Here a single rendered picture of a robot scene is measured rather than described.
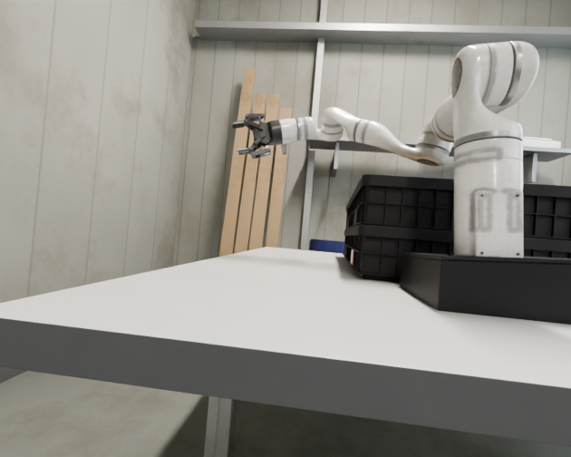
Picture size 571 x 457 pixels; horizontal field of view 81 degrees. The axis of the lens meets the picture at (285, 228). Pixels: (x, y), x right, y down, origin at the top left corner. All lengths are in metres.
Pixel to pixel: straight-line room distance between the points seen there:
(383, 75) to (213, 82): 1.61
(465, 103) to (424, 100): 2.89
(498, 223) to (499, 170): 0.08
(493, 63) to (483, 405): 0.47
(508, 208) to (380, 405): 0.37
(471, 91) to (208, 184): 2.93
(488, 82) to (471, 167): 0.13
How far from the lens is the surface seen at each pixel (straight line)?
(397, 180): 0.76
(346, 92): 3.41
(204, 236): 3.32
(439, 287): 0.51
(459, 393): 0.29
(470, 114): 0.59
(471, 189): 0.57
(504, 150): 0.58
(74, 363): 0.33
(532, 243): 0.85
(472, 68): 0.61
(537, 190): 0.86
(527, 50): 0.65
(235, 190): 2.92
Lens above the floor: 0.79
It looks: 1 degrees up
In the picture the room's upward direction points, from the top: 5 degrees clockwise
